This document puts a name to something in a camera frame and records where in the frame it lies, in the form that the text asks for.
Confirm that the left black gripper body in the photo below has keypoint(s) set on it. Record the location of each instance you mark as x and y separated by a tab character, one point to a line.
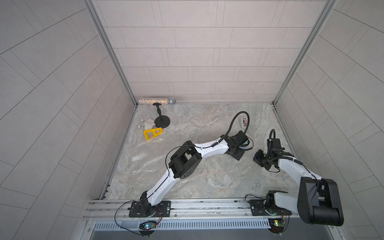
237	152

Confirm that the aluminium mounting rail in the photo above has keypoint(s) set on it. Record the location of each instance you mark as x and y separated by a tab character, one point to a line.
182	209

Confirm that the tape dispenser with red roll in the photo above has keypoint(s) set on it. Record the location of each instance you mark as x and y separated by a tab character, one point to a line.
244	122

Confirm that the small circuit board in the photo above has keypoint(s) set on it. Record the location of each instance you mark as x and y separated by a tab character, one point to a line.
148	226
277	226

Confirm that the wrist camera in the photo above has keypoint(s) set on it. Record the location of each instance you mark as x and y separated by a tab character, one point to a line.
274	146
240	139

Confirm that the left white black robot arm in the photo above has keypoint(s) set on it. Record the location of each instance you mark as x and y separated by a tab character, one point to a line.
185	161

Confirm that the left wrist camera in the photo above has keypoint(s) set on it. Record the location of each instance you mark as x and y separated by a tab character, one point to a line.
240	139

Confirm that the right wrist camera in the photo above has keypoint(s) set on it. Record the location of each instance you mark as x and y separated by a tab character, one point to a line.
274	146

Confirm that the yellow plastic triangular frame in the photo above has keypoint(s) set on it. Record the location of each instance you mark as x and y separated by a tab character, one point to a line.
151	133

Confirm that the glittery silver strip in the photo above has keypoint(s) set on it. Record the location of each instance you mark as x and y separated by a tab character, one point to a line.
147	101

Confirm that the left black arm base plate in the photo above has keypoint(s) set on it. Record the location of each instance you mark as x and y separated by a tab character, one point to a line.
145	210

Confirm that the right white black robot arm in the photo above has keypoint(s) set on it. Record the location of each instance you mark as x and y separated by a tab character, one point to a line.
318	200

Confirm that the left small circuit board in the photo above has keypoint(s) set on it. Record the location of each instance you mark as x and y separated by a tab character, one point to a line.
148	226

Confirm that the black round base stand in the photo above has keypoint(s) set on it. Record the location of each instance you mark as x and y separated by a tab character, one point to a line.
161	121

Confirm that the silver glitter ball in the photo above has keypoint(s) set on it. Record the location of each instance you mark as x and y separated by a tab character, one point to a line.
171	101

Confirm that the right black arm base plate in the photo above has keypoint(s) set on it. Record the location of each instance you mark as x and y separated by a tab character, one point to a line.
262	208

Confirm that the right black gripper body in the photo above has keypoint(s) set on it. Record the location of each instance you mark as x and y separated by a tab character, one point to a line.
262	159

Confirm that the right small circuit board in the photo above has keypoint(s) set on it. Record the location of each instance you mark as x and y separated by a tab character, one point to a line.
277	226

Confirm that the white plastic toy figure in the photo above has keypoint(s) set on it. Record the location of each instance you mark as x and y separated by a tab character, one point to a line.
147	125

